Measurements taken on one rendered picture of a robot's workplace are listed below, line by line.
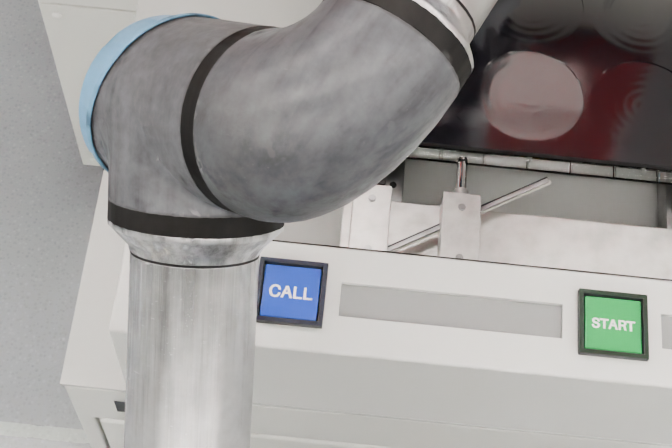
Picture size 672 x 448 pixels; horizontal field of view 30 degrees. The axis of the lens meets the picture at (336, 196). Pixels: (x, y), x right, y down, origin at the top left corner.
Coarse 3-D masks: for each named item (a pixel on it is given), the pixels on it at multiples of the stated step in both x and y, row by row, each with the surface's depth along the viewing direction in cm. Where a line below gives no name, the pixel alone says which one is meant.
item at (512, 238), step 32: (416, 224) 114; (480, 224) 114; (512, 224) 114; (544, 224) 114; (576, 224) 114; (608, 224) 114; (480, 256) 112; (512, 256) 112; (544, 256) 113; (576, 256) 113; (608, 256) 113; (640, 256) 113
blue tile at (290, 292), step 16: (272, 272) 102; (288, 272) 102; (304, 272) 102; (320, 272) 102; (272, 288) 101; (288, 288) 101; (304, 288) 101; (272, 304) 100; (288, 304) 100; (304, 304) 100
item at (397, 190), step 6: (402, 162) 120; (396, 168) 120; (402, 168) 120; (390, 174) 119; (396, 174) 119; (402, 174) 119; (390, 180) 119; (396, 180) 119; (402, 180) 119; (396, 186) 119; (402, 186) 119; (396, 192) 118; (402, 192) 119; (396, 198) 118; (402, 198) 118
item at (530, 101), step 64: (512, 0) 124; (576, 0) 124; (640, 0) 124; (512, 64) 120; (576, 64) 120; (640, 64) 121; (448, 128) 116; (512, 128) 117; (576, 128) 117; (640, 128) 117
